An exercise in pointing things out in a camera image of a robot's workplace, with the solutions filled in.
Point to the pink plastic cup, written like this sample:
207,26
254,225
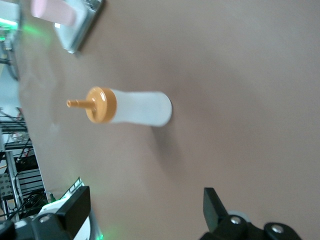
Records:
52,11

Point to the metal equipment rack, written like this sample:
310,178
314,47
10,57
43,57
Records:
25,175

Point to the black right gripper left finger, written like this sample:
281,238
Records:
75,207

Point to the brown table cover sheet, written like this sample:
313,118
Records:
225,100

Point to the white sauce bottle orange cap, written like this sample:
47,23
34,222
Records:
140,110

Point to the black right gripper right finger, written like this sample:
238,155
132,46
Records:
215,212

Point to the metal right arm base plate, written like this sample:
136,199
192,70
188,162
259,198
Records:
75,187

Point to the silver digital kitchen scale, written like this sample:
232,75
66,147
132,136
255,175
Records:
77,35

